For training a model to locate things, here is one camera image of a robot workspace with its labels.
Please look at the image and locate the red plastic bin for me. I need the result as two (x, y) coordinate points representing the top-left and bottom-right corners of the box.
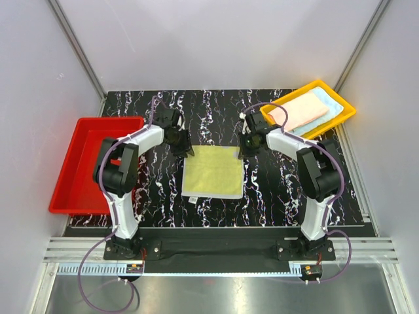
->
(49, 116), (144, 216)

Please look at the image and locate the olive yellow towel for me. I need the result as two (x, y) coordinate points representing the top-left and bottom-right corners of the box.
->
(181, 145), (244, 200)

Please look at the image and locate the right aluminium frame post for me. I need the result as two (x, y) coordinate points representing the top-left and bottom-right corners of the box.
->
(333, 0), (392, 93)

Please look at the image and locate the white slotted cable duct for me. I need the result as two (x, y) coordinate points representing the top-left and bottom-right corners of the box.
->
(57, 263), (145, 277)

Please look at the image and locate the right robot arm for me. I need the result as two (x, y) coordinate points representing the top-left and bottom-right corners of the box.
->
(239, 113), (346, 260)

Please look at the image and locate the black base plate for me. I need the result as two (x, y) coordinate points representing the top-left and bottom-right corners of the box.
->
(104, 227), (336, 275)

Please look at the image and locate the aluminium frame post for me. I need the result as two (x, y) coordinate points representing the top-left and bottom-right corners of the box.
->
(333, 0), (392, 93)
(46, 0), (107, 117)

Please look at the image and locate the pink towel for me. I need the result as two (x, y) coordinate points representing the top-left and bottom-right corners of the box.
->
(268, 92), (329, 131)

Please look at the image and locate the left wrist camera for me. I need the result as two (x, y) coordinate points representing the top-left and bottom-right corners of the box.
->
(177, 114), (185, 130)

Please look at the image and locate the light blue towel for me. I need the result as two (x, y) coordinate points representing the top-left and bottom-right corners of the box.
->
(287, 86), (344, 139)

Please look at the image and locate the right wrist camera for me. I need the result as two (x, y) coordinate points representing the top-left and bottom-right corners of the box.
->
(239, 113), (251, 134)

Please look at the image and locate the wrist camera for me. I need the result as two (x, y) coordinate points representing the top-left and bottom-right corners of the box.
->
(239, 113), (251, 134)
(177, 114), (185, 130)

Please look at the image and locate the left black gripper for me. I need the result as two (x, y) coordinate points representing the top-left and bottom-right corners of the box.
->
(166, 128), (194, 158)

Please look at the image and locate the yellow plastic tray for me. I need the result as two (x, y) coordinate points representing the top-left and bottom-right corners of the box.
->
(260, 80), (356, 139)

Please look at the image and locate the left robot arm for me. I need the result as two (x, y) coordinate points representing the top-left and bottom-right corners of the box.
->
(93, 109), (194, 259)

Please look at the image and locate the left aluminium frame post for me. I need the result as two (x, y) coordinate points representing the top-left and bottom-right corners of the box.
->
(46, 0), (107, 117)

